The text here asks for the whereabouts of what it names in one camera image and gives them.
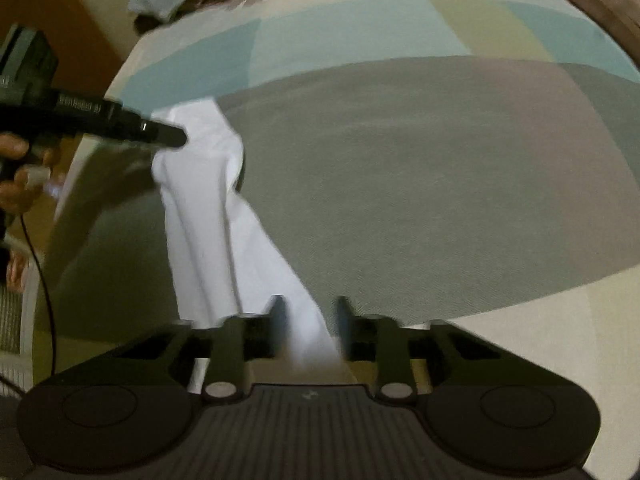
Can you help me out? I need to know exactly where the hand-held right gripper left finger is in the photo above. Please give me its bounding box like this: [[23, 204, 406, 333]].
[[55, 295, 288, 405]]

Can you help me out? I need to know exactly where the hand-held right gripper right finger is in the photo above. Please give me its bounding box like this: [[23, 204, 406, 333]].
[[340, 296, 571, 403]]

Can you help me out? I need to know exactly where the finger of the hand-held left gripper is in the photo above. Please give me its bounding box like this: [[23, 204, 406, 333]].
[[107, 105, 189, 150]]

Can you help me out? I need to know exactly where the white printed t-shirt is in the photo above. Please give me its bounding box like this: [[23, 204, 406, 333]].
[[150, 100, 347, 377]]

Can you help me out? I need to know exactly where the person's left hand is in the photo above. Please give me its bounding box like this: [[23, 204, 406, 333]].
[[0, 132, 68, 213]]

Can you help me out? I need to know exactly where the pastel checked bed sheet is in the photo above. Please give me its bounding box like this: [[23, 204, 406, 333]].
[[35, 0, 640, 476]]

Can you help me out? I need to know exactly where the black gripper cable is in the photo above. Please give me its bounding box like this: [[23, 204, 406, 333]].
[[17, 210, 56, 378]]

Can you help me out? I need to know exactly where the wooden bed frame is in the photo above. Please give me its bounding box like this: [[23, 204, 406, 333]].
[[515, 0, 640, 68]]

